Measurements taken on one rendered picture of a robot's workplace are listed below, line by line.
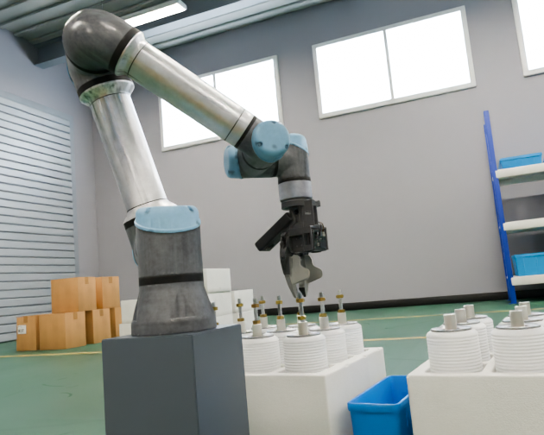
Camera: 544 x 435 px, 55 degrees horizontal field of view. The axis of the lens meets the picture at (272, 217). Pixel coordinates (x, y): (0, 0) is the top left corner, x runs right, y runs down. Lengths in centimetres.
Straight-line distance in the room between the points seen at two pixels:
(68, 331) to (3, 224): 254
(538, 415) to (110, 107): 97
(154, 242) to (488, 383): 63
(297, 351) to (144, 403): 37
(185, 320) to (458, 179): 571
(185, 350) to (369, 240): 572
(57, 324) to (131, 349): 398
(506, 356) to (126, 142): 82
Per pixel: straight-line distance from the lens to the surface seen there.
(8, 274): 706
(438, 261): 639
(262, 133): 101
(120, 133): 112
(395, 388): 139
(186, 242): 93
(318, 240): 115
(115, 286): 536
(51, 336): 495
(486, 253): 637
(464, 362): 105
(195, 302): 92
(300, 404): 114
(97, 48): 106
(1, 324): 697
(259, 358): 120
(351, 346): 137
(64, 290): 504
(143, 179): 110
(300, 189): 116
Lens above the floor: 36
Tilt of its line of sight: 8 degrees up
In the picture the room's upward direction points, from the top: 5 degrees counter-clockwise
